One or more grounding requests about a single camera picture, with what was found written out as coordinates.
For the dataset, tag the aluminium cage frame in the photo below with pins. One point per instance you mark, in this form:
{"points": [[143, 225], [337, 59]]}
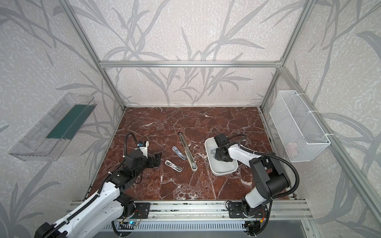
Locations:
{"points": [[359, 181]]}

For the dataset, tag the pink item in basket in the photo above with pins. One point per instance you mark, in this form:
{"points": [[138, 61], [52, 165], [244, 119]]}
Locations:
{"points": [[292, 149]]}

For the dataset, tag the white plastic tray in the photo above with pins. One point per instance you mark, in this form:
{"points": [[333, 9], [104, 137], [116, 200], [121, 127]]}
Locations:
{"points": [[218, 168]]}

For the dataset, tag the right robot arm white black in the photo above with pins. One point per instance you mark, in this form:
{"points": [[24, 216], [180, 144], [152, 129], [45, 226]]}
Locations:
{"points": [[274, 176]]}

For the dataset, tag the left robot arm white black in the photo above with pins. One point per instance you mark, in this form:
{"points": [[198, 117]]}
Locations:
{"points": [[107, 204]]}

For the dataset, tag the green circuit board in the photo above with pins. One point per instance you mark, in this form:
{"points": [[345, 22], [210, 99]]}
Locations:
{"points": [[129, 225]]}

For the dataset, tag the white wire mesh basket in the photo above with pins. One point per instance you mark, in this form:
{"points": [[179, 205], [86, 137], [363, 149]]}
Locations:
{"points": [[295, 122]]}

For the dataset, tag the blue staple remover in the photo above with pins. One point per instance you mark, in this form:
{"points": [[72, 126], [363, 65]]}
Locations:
{"points": [[179, 153]]}

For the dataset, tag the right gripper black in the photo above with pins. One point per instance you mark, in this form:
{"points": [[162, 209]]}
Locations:
{"points": [[218, 153]]}

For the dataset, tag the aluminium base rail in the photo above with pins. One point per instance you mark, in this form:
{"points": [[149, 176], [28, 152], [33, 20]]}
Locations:
{"points": [[217, 210]]}

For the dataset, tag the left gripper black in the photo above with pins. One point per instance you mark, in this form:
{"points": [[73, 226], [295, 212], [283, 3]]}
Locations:
{"points": [[149, 160]]}

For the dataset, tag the clear plastic wall bin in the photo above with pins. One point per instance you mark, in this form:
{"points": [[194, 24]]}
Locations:
{"points": [[49, 138]]}

